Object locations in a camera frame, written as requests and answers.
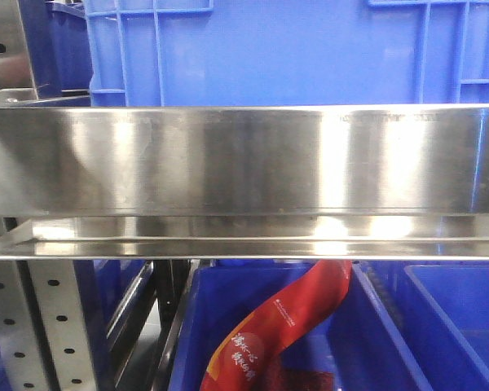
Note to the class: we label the blue bin with bag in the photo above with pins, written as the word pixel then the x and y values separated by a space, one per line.
pixel 357 348

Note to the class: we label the blue bin at right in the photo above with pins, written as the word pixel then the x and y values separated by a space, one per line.
pixel 442 311

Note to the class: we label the dark blue bin upper left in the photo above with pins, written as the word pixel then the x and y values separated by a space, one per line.
pixel 57 46

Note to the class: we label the red printed snack bag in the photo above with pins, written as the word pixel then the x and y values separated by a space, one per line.
pixel 255 342

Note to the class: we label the light blue ribbed crate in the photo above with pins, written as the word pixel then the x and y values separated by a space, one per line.
pixel 273 53

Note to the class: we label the stainless steel shelf rail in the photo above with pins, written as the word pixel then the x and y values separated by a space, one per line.
pixel 339 182

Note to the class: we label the perforated steel upright post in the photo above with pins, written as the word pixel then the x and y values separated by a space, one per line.
pixel 45 341

